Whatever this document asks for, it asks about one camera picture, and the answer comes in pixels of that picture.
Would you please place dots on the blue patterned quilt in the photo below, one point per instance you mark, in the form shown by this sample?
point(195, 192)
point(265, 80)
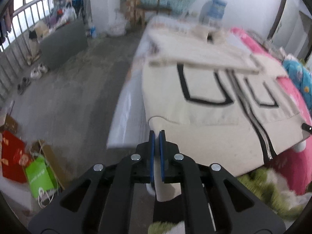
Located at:
point(301, 78)

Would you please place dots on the dark grey board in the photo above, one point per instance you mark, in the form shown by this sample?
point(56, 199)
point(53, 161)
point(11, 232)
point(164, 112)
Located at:
point(64, 43)

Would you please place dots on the white sneakers pair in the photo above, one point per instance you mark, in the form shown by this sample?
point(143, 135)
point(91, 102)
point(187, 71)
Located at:
point(38, 71)

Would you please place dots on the cream zip jacket black trim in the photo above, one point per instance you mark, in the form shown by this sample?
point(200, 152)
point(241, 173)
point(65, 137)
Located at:
point(190, 81)

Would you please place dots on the red gift bag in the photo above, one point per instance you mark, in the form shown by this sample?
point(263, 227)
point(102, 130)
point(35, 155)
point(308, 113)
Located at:
point(11, 153)

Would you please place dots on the white plastic bag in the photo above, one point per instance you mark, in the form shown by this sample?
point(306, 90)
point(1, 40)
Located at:
point(119, 26)

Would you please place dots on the green shopping bag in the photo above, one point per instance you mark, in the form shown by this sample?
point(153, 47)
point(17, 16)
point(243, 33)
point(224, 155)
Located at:
point(42, 181)

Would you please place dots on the floral plaid bed sheet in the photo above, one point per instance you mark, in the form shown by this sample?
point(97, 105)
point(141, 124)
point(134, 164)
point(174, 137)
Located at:
point(129, 126)

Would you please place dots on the dark shoes pair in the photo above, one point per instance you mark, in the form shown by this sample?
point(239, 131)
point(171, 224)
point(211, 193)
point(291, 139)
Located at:
point(23, 85)

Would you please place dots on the cardboard box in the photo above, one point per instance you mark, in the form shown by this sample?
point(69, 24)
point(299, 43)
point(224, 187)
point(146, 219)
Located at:
point(43, 148)

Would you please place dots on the green fuzzy sleeve forearm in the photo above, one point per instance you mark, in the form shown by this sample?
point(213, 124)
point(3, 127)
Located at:
point(268, 185)

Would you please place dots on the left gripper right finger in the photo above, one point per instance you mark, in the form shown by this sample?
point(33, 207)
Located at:
point(213, 200)

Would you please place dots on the metal balcony railing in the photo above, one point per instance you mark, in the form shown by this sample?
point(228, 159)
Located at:
point(16, 49)

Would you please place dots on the wooden chair black seat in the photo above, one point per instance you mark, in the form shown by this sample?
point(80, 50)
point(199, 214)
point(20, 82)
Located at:
point(156, 8)

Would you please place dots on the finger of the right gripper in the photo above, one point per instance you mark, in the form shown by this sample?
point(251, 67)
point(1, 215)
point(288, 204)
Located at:
point(306, 127)

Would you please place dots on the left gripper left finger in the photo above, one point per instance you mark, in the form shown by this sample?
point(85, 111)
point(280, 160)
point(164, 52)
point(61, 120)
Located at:
point(100, 201)

